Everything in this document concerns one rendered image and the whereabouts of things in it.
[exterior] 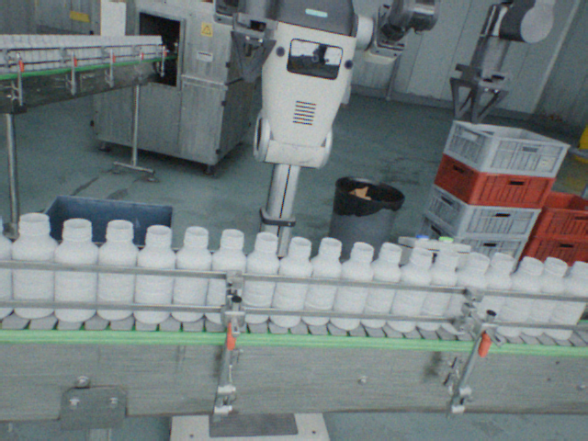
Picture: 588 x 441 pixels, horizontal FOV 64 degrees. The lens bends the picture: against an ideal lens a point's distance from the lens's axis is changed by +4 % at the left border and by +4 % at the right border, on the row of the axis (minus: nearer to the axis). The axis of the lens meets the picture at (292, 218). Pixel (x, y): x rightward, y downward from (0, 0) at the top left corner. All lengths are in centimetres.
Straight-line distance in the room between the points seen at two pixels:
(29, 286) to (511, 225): 302
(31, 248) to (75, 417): 30
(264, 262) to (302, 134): 61
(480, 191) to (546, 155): 48
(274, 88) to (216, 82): 310
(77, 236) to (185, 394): 34
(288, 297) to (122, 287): 27
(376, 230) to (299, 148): 161
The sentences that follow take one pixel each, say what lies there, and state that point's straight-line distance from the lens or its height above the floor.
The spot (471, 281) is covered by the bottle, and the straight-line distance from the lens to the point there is 94.
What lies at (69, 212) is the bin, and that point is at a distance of 145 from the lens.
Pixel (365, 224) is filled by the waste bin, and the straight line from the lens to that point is 283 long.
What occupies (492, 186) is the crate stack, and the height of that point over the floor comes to 80.
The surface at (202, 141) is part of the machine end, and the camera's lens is 449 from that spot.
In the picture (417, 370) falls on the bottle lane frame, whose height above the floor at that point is 93.
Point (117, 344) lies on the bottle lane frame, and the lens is 83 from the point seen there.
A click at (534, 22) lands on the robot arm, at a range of 92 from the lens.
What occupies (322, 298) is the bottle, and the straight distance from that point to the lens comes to 84.
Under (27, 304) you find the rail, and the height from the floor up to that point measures 104.
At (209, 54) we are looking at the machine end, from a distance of 435.
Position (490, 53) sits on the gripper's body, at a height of 151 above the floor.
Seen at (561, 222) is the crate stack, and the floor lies 56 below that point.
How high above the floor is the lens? 151
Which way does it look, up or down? 23 degrees down
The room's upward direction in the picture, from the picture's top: 12 degrees clockwise
